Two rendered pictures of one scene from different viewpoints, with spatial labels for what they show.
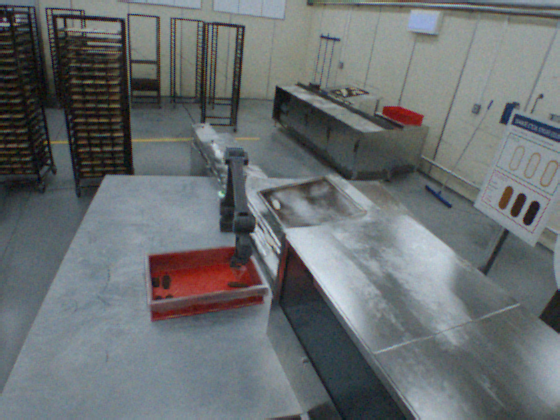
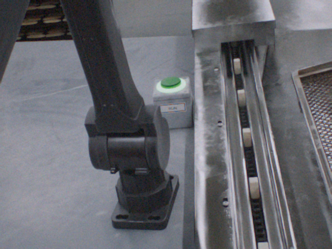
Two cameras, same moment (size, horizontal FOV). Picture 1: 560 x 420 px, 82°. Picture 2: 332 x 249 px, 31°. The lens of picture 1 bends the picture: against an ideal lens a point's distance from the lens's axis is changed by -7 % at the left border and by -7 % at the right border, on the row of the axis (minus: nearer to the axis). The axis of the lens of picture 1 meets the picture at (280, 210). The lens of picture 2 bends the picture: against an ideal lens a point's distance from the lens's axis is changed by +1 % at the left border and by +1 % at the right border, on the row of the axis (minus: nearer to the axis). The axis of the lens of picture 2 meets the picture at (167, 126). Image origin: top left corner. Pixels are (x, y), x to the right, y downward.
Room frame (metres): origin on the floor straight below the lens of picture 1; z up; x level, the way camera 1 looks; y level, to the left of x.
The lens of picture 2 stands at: (1.07, -0.17, 1.40)
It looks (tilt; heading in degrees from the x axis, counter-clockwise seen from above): 31 degrees down; 33
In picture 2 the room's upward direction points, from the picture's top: 9 degrees counter-clockwise
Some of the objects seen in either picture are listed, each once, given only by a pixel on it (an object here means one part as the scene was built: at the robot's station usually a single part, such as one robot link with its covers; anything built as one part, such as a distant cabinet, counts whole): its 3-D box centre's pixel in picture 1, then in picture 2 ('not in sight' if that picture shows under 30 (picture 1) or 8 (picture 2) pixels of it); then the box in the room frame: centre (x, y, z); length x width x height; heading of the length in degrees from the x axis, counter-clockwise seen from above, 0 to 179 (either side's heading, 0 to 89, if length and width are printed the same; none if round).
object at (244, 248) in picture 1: (245, 237); not in sight; (1.14, 0.12, 1.11); 0.11 x 0.09 x 0.12; 17
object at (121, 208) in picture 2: (227, 220); (143, 183); (1.67, 0.28, 0.86); 0.12 x 0.09 x 0.08; 17
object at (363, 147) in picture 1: (338, 122); not in sight; (5.89, -0.77, 0.51); 3.00 x 1.26 x 1.03; 26
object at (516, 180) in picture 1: (524, 176); not in sight; (1.27, -0.93, 1.50); 0.33 x 0.01 x 0.45; 21
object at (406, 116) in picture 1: (402, 114); not in sight; (5.17, -1.58, 0.94); 0.51 x 0.36 x 0.13; 30
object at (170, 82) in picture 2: not in sight; (170, 84); (1.92, 0.36, 0.90); 0.04 x 0.04 x 0.02
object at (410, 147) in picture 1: (393, 147); not in sight; (5.17, -1.58, 0.44); 0.70 x 0.55 x 0.87; 26
